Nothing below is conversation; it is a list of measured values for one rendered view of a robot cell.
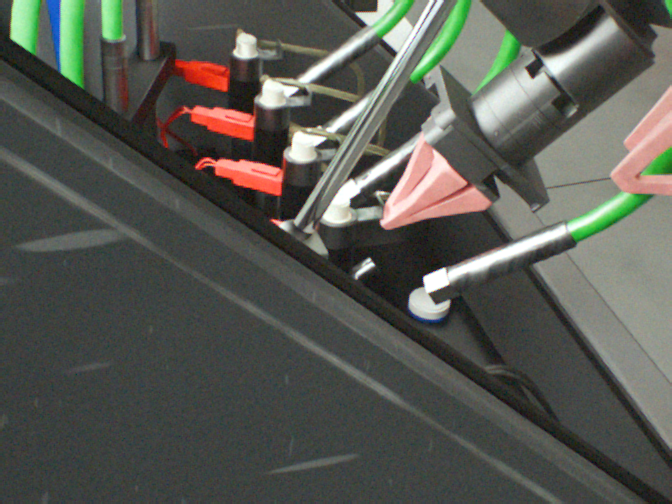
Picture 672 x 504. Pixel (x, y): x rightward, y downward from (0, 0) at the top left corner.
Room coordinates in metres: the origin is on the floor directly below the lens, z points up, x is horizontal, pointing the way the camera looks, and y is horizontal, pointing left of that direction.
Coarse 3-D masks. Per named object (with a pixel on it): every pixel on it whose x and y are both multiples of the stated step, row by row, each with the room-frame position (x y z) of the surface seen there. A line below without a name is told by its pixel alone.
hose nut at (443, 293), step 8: (440, 272) 0.63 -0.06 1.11; (424, 280) 0.63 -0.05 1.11; (432, 280) 0.63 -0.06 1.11; (440, 280) 0.63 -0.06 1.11; (448, 280) 0.63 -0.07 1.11; (432, 288) 0.62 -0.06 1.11; (440, 288) 0.62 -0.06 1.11; (448, 288) 0.62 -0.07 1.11; (432, 296) 0.62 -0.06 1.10; (440, 296) 0.62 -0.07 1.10; (448, 296) 0.62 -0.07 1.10; (456, 296) 0.62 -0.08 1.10
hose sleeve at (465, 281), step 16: (560, 224) 0.63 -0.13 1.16; (528, 240) 0.63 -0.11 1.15; (544, 240) 0.63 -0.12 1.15; (560, 240) 0.62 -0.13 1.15; (480, 256) 0.63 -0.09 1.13; (496, 256) 0.63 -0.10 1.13; (512, 256) 0.62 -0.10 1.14; (528, 256) 0.62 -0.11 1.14; (544, 256) 0.62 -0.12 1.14; (448, 272) 0.63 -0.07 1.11; (464, 272) 0.63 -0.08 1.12; (480, 272) 0.62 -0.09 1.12; (496, 272) 0.62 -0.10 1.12; (512, 272) 0.63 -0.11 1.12; (464, 288) 0.62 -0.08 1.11
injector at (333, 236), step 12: (324, 228) 0.70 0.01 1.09; (336, 228) 0.70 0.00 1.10; (348, 228) 0.70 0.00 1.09; (324, 240) 0.70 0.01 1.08; (336, 240) 0.70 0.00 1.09; (348, 240) 0.70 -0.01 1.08; (336, 252) 0.70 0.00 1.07; (348, 252) 0.70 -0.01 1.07; (336, 264) 0.70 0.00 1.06; (348, 264) 0.70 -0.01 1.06; (360, 264) 0.72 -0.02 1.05; (372, 264) 0.72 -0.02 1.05; (360, 276) 0.71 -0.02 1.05; (372, 276) 0.72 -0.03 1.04
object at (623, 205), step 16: (16, 0) 0.63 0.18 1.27; (32, 0) 0.63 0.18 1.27; (16, 16) 0.63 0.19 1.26; (32, 16) 0.63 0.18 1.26; (16, 32) 0.63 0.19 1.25; (32, 32) 0.63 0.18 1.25; (32, 48) 0.63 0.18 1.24; (656, 160) 0.63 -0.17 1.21; (608, 208) 0.63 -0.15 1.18; (624, 208) 0.62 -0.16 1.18; (576, 224) 0.63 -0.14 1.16; (592, 224) 0.62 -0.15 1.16; (608, 224) 0.62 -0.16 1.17; (576, 240) 0.62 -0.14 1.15
